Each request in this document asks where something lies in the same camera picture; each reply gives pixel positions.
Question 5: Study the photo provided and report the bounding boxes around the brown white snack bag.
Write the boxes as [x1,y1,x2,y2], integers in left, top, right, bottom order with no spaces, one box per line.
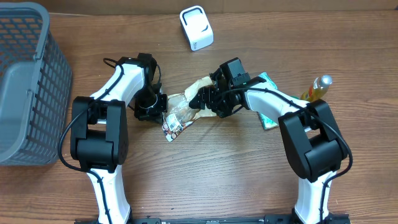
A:
[162,77,216,142]

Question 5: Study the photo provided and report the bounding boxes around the teal tissue packet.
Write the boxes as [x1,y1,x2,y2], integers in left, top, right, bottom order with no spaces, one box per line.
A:
[259,72,278,90]

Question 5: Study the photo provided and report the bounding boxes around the small teal carton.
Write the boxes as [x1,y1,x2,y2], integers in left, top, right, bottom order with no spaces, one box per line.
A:
[258,113,278,130]

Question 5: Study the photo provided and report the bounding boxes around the yellow dish soap bottle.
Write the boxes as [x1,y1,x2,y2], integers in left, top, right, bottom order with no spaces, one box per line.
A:
[300,75,333,102]

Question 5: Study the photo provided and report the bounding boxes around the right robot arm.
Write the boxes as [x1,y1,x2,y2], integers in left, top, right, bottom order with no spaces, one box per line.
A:
[189,58,353,223]

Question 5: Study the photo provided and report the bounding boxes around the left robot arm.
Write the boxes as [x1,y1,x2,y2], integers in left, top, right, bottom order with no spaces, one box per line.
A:
[68,53,167,223]

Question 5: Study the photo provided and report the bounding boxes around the grey plastic shopping basket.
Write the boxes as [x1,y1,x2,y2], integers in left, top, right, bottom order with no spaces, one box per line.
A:
[1,2,72,166]

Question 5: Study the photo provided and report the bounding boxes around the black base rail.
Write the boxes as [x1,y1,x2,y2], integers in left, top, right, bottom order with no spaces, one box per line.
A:
[74,214,351,224]

